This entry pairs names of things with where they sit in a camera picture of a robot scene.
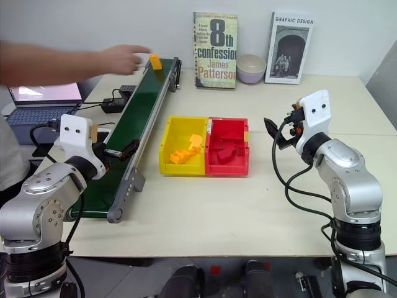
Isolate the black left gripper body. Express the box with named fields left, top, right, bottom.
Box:
left=92, top=140, right=110, bottom=170

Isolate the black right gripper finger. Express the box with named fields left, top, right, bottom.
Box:
left=263, top=117, right=280, bottom=140
left=275, top=135, right=298, bottom=150

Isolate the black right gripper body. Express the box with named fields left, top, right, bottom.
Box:
left=283, top=104, right=307, bottom=147

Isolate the green conveyor belt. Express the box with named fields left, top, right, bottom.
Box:
left=69, top=56, right=182, bottom=225

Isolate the person's bare hand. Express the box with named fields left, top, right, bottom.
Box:
left=98, top=44, right=153, bottom=76

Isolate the black power adapter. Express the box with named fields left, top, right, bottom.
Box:
left=101, top=97, right=127, bottom=114

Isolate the red plastic bin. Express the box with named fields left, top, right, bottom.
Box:
left=204, top=117, right=251, bottom=176

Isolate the yellow plastic bin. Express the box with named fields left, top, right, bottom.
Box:
left=158, top=115, right=210, bottom=176

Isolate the red plastic block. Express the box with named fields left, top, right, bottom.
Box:
left=216, top=145, right=239, bottom=166

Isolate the black perforated box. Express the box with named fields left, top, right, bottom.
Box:
left=118, top=84, right=138, bottom=101

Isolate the pale lilac bowl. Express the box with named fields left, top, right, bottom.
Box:
left=236, top=53, right=268, bottom=86

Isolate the grey laptop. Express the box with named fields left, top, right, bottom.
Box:
left=0, top=81, right=84, bottom=147

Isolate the graphic design book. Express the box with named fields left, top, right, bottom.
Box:
left=264, top=11, right=314, bottom=85

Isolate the person's white shirt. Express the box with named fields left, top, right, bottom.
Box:
left=0, top=114, right=31, bottom=192

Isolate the grey panel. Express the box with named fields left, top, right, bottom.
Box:
left=365, top=39, right=397, bottom=137

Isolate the dark rounded shape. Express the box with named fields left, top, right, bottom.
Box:
left=241, top=260, right=276, bottom=298
left=160, top=264, right=206, bottom=298

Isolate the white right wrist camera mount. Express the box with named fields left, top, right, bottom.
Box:
left=297, top=89, right=332, bottom=155

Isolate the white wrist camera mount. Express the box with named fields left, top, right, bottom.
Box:
left=297, top=89, right=332, bottom=155
left=59, top=114, right=107, bottom=180

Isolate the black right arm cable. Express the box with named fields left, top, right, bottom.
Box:
left=271, top=118, right=342, bottom=249

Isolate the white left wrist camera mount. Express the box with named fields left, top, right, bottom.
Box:
left=59, top=114, right=107, bottom=180

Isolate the black power adapter cable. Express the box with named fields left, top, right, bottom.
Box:
left=71, top=88, right=125, bottom=111

